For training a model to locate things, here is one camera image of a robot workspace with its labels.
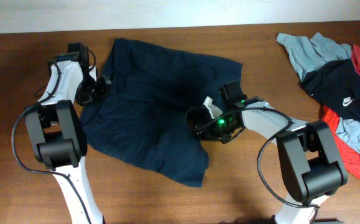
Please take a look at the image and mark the navy blue shorts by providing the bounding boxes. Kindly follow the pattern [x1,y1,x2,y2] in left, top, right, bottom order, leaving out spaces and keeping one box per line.
[80,39,242,187]

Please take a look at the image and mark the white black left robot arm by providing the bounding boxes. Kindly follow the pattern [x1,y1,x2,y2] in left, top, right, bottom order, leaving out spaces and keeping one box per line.
[24,50,105,223]

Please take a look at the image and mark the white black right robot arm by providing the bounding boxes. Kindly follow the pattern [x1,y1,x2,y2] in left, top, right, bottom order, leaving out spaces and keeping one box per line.
[185,97,348,223]

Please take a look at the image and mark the grey t-shirt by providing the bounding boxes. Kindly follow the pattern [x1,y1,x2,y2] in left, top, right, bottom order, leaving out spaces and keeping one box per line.
[275,32,360,178]

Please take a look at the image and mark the black nike garment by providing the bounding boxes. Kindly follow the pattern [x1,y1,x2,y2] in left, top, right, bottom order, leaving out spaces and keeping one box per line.
[300,58,360,181]

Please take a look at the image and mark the red mesh garment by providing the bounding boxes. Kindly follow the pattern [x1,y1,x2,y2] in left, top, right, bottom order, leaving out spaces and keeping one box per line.
[321,45,360,180]

